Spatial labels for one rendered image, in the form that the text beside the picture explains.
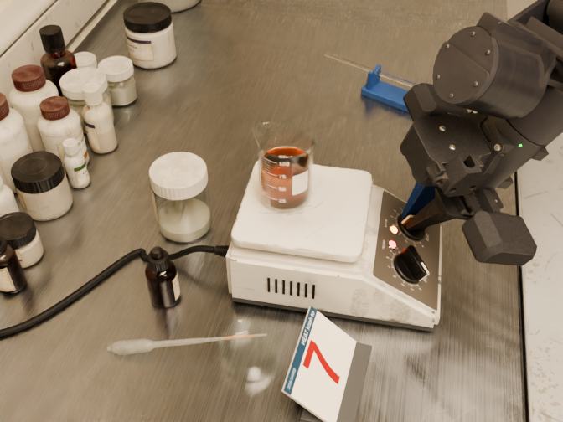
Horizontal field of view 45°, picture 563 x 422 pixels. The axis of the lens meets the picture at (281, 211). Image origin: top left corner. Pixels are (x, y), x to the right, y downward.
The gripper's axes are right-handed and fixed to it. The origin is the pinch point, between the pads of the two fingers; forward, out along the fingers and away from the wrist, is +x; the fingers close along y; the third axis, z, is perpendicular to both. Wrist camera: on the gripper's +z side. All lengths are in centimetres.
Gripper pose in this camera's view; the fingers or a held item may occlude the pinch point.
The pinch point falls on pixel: (430, 203)
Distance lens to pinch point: 65.4
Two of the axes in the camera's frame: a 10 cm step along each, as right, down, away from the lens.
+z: -8.3, -1.0, -5.4
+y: 2.4, 8.2, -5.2
